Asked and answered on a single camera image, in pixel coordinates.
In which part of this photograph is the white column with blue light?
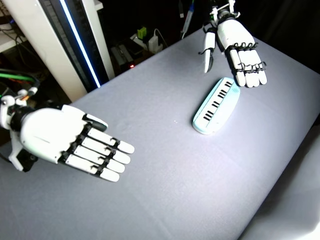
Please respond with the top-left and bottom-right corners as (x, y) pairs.
(2, 0), (116, 102)

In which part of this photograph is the white shelf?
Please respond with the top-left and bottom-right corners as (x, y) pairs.
(0, 22), (26, 53)

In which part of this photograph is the black device with red light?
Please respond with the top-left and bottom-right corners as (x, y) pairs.
(109, 43), (138, 73)

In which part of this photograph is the grey table cloth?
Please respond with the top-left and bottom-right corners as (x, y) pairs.
(0, 27), (320, 240)

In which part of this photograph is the green plug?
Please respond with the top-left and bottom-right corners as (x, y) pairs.
(136, 26), (148, 40)

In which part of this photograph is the white power strip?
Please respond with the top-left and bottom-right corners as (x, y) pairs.
(129, 28), (169, 53)

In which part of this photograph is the light blue toy piano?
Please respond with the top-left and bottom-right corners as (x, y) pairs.
(191, 76), (241, 135)

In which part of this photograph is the white black wrist camera mount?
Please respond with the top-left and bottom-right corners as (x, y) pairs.
(8, 139), (39, 173)

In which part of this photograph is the green cable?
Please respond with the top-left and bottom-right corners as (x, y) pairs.
(0, 69), (41, 87)

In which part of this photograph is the hanging white blue cable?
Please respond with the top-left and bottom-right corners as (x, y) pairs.
(179, 0), (196, 40)

